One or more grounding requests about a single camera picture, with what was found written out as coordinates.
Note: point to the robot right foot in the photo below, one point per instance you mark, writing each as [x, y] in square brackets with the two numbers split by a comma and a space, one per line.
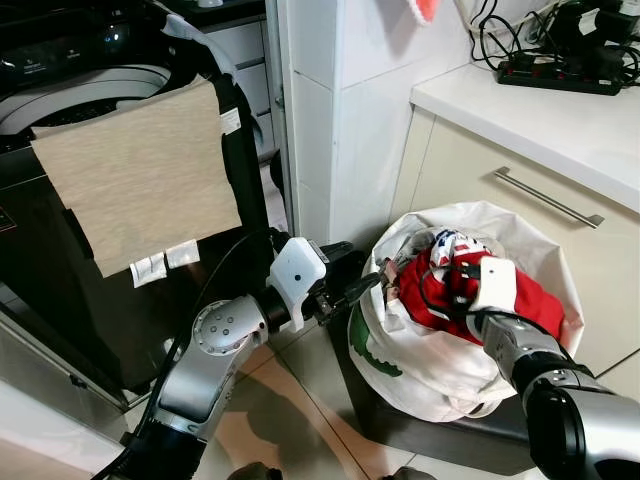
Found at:
[415, 473]

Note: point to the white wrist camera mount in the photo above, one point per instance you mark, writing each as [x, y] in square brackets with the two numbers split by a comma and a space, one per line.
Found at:
[297, 272]
[495, 285]

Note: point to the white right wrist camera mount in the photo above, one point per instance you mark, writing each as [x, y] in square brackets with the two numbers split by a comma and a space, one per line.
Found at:
[495, 285]

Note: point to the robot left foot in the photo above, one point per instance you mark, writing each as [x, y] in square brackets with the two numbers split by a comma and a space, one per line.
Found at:
[255, 472]

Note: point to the black laundry basket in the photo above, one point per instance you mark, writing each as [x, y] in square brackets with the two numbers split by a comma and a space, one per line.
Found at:
[420, 440]

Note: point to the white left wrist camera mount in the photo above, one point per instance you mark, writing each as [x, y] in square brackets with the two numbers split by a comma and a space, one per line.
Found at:
[297, 272]

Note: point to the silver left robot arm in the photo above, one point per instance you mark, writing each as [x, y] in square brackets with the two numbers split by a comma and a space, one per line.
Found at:
[200, 390]

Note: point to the black garment with grey trim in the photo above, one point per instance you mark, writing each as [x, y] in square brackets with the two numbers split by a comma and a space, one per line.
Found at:
[246, 180]

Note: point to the stars and stripes garment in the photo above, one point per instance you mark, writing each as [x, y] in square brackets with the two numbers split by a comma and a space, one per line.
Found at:
[452, 243]

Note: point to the red garment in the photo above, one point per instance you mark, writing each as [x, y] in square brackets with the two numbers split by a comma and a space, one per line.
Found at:
[530, 300]

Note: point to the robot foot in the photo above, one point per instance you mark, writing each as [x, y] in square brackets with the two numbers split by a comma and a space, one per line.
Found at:
[415, 473]
[255, 472]

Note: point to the black power strip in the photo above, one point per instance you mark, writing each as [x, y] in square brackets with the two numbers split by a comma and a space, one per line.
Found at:
[550, 78]

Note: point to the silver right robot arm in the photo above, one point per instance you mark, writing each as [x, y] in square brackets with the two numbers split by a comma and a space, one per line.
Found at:
[580, 420]

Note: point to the beige cloth with white tags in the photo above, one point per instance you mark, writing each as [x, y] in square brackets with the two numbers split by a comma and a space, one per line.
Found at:
[140, 180]

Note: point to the white laundry bag green print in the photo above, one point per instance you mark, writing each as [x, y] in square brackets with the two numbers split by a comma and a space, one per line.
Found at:
[430, 375]

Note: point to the black power adapter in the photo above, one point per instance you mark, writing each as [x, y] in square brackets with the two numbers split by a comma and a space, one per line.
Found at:
[590, 25]

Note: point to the grey drawer unit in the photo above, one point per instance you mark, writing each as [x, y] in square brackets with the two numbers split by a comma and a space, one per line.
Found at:
[252, 45]

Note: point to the orange and white cloth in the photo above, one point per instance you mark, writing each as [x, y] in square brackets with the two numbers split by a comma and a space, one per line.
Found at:
[425, 8]

